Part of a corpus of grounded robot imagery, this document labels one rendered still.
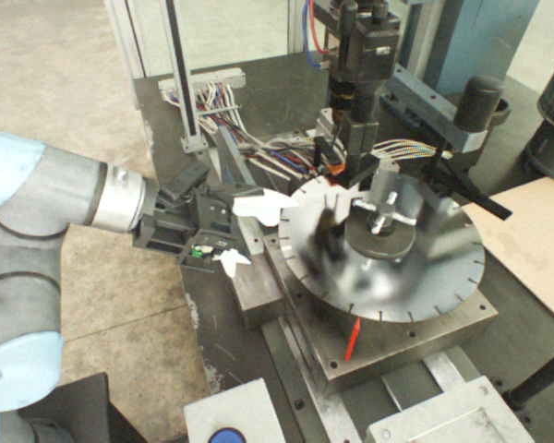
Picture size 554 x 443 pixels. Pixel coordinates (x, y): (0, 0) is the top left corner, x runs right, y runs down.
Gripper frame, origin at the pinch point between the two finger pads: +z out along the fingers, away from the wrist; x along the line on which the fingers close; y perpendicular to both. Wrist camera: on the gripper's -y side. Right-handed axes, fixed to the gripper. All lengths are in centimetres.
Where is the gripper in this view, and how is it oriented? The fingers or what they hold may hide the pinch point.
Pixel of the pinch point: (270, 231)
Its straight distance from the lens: 57.3
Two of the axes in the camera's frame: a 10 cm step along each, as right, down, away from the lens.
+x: 5.4, -6.6, -5.3
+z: 8.1, 2.4, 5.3
